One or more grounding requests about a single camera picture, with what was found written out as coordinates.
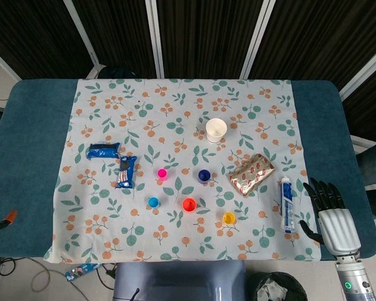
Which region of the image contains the black floor cable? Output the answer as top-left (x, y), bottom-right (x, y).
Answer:
top-left (0, 256), bottom-right (17, 285)

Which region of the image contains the blue wrapper on floor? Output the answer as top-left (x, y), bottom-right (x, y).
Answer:
top-left (65, 262), bottom-right (101, 282)

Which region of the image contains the white metal stand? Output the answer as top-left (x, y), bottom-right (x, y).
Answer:
top-left (350, 134), bottom-right (376, 152)

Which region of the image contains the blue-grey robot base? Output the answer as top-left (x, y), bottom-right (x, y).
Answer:
top-left (112, 261), bottom-right (247, 301)

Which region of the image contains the beige floor cable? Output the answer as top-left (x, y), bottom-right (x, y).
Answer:
top-left (30, 259), bottom-right (67, 292)

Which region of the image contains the black chair back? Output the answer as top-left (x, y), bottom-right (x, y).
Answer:
top-left (97, 65), bottom-right (138, 80)

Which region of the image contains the white paper cup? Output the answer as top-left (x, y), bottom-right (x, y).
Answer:
top-left (205, 118), bottom-right (228, 144)

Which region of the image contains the teal table cover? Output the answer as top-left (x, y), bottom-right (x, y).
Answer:
top-left (0, 78), bottom-right (376, 261)

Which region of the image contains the orange plastic cup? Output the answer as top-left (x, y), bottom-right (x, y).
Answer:
top-left (181, 197), bottom-right (197, 213)

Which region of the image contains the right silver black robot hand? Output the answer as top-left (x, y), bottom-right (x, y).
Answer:
top-left (299, 177), bottom-right (362, 256)

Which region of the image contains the blue cookie packet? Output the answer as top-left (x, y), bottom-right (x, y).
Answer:
top-left (115, 156), bottom-right (138, 189)

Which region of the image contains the black trash bin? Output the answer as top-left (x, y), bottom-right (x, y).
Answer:
top-left (247, 271), bottom-right (308, 301)

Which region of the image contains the floral leaf berry tablecloth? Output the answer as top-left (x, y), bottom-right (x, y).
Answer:
top-left (43, 78), bottom-right (322, 264)

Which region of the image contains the plain blue snack packet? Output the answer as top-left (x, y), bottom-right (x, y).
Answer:
top-left (87, 142), bottom-right (122, 160)

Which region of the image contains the gold foil snack package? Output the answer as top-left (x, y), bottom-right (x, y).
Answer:
top-left (227, 153), bottom-right (276, 198)

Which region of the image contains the dark folding screen white frame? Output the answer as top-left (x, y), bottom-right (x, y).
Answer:
top-left (0, 0), bottom-right (376, 142)

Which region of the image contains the white blue toothpaste tube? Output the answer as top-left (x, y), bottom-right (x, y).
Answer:
top-left (279, 176), bottom-right (297, 233)

